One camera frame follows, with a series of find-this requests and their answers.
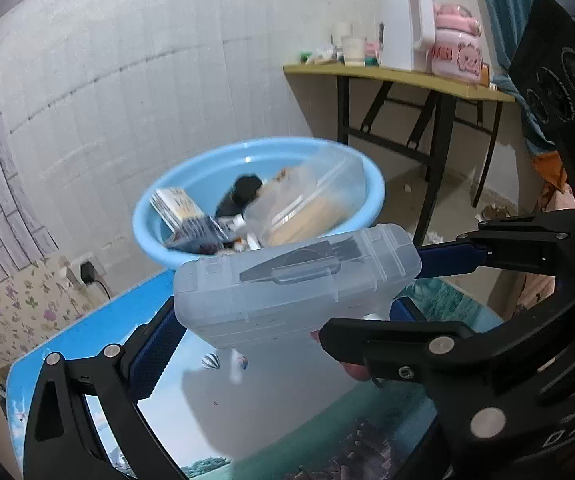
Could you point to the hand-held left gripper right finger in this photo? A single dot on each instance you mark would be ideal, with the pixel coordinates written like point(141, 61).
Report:
point(405, 310)

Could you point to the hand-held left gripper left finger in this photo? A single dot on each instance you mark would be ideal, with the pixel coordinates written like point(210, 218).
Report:
point(155, 360)

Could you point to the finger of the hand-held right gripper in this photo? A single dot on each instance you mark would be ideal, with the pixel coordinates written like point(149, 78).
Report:
point(407, 345)
point(517, 242)

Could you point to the clear plastic case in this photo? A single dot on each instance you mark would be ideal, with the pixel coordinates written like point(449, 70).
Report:
point(267, 305)

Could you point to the blue plastic basin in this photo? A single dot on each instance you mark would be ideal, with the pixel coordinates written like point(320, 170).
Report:
point(192, 175)

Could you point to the tall clear plastic container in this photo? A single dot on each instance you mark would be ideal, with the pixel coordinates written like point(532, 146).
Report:
point(317, 195)

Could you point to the small green container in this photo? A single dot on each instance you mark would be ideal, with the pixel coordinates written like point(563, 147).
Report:
point(306, 57)

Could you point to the orange cloth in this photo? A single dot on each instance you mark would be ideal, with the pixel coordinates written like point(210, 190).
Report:
point(552, 180)

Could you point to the blue curtain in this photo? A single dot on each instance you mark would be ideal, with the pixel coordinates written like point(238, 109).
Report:
point(507, 20)

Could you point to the pink rice cooker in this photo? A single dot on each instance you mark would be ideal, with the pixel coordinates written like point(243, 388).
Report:
point(455, 60)

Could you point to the grey orange snack packet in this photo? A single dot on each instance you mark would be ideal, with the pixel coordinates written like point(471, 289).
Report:
point(197, 237)

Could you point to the white electric kettle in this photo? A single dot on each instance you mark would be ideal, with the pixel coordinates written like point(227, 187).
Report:
point(397, 25)

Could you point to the black green bottle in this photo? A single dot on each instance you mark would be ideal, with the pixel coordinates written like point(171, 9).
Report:
point(245, 187)

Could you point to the yellow side table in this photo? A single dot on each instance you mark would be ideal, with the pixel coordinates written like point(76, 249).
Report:
point(367, 76)

